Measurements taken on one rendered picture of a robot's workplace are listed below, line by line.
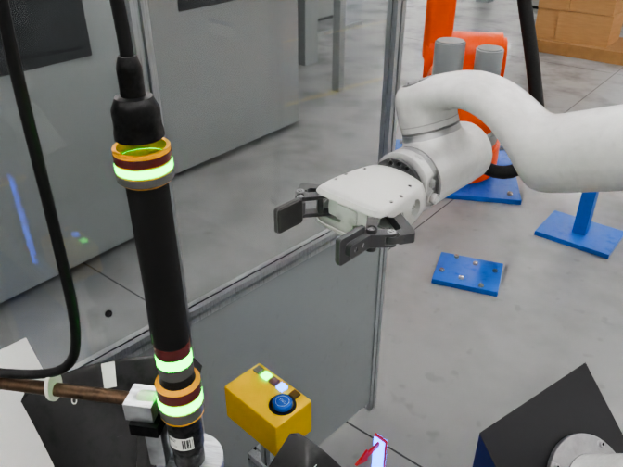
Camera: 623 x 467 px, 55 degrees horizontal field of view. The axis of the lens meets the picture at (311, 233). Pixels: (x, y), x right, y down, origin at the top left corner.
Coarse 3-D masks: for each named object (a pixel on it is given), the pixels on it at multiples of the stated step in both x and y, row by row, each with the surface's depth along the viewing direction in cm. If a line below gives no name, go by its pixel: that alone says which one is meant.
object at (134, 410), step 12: (132, 396) 60; (132, 408) 59; (144, 408) 59; (156, 408) 60; (132, 420) 60; (144, 420) 59; (156, 420) 60; (132, 432) 60; (144, 432) 60; (156, 432) 59; (156, 444) 61; (168, 444) 63; (204, 444) 65; (216, 444) 65; (156, 456) 62; (168, 456) 63; (216, 456) 64
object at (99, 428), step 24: (120, 360) 78; (144, 360) 78; (72, 384) 77; (96, 384) 77; (120, 384) 77; (144, 384) 77; (24, 408) 77; (48, 408) 76; (96, 408) 76; (120, 408) 76; (48, 432) 76; (72, 432) 76; (96, 432) 76; (120, 432) 76; (72, 456) 76; (96, 456) 76; (120, 456) 75; (144, 456) 75
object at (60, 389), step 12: (0, 384) 62; (12, 384) 61; (24, 384) 61; (36, 384) 61; (60, 384) 61; (60, 396) 61; (72, 396) 61; (84, 396) 60; (96, 396) 60; (108, 396) 60; (120, 396) 60
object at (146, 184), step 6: (168, 174) 46; (120, 180) 45; (156, 180) 45; (162, 180) 45; (168, 180) 46; (126, 186) 45; (132, 186) 45; (138, 186) 45; (144, 186) 45; (150, 186) 45; (156, 186) 45
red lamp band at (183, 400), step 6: (156, 390) 57; (198, 390) 58; (162, 396) 56; (186, 396) 56; (192, 396) 57; (162, 402) 57; (168, 402) 57; (174, 402) 56; (180, 402) 57; (186, 402) 57
